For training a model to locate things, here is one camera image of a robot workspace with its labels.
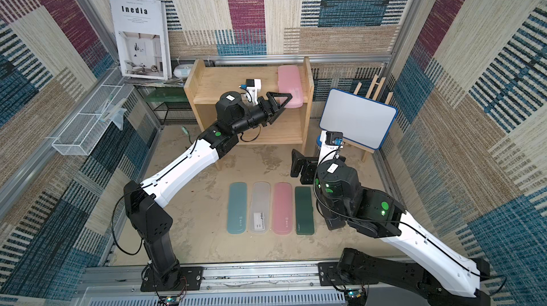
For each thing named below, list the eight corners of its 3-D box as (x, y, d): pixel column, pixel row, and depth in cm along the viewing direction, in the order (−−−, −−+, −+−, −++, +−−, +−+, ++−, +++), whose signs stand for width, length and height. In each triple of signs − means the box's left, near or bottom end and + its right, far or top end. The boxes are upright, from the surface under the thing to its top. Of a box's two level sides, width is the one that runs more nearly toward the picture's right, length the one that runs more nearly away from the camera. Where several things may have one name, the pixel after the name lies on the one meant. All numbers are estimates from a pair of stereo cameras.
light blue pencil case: (227, 234, 85) (226, 233, 84) (229, 185, 99) (228, 182, 98) (246, 233, 86) (246, 231, 84) (246, 183, 100) (246, 181, 98)
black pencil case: (326, 230, 86) (327, 227, 83) (325, 220, 88) (326, 217, 86) (344, 230, 86) (346, 227, 83) (342, 220, 88) (344, 217, 86)
